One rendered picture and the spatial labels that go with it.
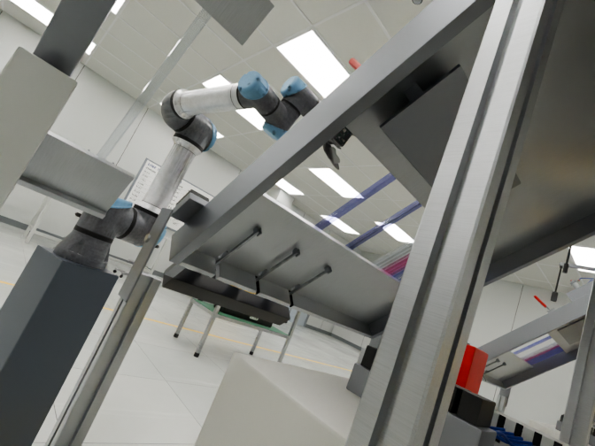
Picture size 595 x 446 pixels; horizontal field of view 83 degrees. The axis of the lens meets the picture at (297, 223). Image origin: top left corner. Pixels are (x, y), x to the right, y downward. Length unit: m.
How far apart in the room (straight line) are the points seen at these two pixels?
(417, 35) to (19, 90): 0.45
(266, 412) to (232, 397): 0.06
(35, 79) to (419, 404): 0.48
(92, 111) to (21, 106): 6.95
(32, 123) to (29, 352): 0.84
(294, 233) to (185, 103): 0.67
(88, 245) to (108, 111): 6.37
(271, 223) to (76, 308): 0.74
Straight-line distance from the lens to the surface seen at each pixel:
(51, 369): 1.28
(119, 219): 1.22
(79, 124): 7.36
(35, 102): 0.49
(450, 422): 0.43
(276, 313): 0.87
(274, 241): 0.68
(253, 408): 0.38
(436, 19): 0.49
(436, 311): 0.24
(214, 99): 1.11
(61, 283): 1.17
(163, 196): 1.29
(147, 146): 7.58
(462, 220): 0.25
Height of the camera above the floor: 0.70
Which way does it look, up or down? 12 degrees up
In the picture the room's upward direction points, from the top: 23 degrees clockwise
